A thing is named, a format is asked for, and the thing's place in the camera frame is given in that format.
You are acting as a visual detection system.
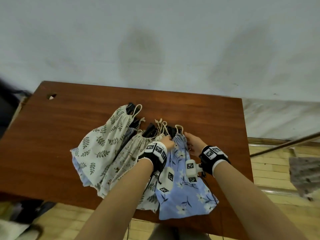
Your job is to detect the person's right hand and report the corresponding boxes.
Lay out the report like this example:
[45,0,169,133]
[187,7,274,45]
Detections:
[184,132,208,157]

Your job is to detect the person's left hand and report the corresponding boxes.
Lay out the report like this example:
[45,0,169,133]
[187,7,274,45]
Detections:
[160,135,175,152]

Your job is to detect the metal clothes rack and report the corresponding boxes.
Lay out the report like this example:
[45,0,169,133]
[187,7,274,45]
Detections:
[250,131,320,198]

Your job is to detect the person's left forearm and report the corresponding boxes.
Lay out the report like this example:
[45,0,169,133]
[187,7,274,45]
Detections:
[75,160,153,240]

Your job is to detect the person's right forearm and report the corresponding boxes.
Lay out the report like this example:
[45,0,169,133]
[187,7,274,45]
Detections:
[214,161,308,240]

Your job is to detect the white sack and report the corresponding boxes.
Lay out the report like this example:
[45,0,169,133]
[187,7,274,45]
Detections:
[0,219,32,240]

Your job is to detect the black left wrist strap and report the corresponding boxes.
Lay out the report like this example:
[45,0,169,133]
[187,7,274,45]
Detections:
[137,141,167,173]

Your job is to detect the black wrist strap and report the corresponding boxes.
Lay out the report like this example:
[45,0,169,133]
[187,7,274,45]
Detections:
[199,145,231,177]
[137,141,167,173]

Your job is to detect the black right wrist strap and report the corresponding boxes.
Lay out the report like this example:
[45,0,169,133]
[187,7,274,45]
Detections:
[199,145,231,177]

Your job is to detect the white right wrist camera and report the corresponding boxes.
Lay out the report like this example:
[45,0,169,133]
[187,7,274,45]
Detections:
[185,159,203,183]

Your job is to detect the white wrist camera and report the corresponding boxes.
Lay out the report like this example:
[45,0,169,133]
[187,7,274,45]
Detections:
[159,167,175,194]
[185,159,203,183]

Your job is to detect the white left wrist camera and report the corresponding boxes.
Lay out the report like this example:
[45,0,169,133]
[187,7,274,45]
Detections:
[159,167,175,194]

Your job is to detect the thin black right cable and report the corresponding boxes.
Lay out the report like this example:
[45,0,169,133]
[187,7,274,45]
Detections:
[200,172,225,240]

